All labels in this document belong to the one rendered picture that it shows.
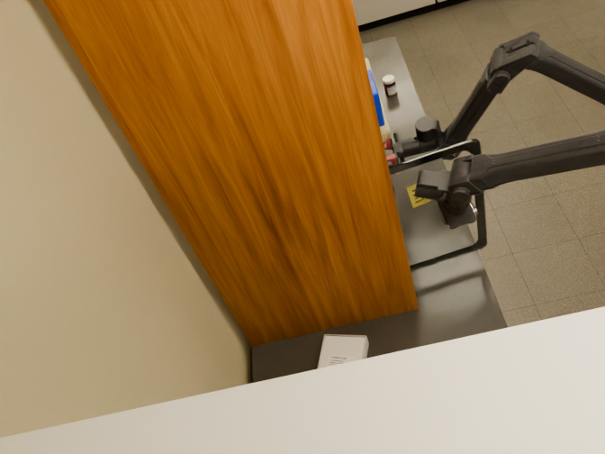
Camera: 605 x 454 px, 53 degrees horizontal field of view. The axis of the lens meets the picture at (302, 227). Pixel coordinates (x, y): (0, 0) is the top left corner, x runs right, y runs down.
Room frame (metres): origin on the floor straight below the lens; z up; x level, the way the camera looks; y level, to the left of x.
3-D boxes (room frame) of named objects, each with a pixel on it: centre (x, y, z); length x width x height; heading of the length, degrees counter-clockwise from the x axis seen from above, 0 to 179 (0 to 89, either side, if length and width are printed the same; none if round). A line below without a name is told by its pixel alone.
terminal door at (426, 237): (1.06, -0.31, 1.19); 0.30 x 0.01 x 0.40; 86
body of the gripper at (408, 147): (1.45, -0.40, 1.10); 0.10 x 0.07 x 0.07; 169
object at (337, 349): (0.89, 0.03, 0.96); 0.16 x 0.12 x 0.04; 153
